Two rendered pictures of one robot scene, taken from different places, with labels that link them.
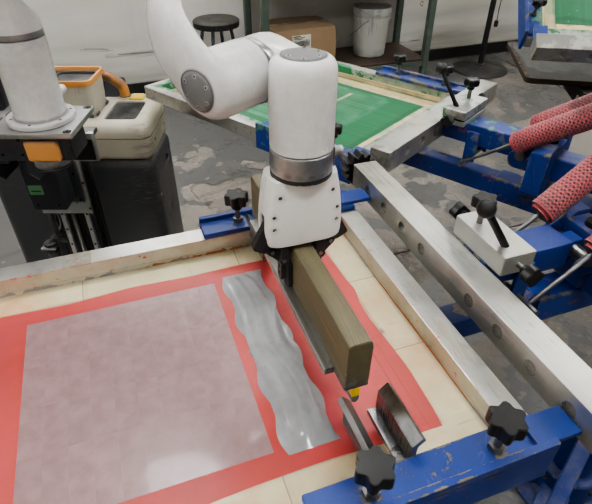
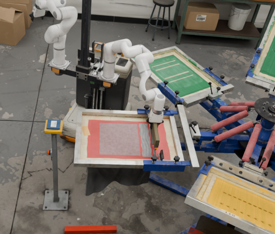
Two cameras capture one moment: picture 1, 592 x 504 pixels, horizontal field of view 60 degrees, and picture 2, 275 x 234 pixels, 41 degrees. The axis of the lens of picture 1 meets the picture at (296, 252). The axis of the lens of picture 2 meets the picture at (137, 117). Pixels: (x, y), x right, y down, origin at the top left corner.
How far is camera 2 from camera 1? 2.06 m
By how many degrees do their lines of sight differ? 8
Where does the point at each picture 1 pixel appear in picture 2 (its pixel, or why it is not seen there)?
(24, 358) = (99, 128)
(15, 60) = (108, 66)
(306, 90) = (159, 102)
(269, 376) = (143, 144)
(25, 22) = (113, 60)
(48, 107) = (111, 75)
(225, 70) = (148, 96)
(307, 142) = (158, 108)
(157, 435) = (122, 147)
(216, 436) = (131, 150)
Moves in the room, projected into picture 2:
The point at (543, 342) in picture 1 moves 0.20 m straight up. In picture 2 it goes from (192, 151) to (198, 131)
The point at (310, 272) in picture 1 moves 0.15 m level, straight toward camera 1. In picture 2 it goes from (154, 127) to (148, 141)
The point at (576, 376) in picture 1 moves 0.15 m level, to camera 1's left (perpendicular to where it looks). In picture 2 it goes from (193, 157) to (173, 151)
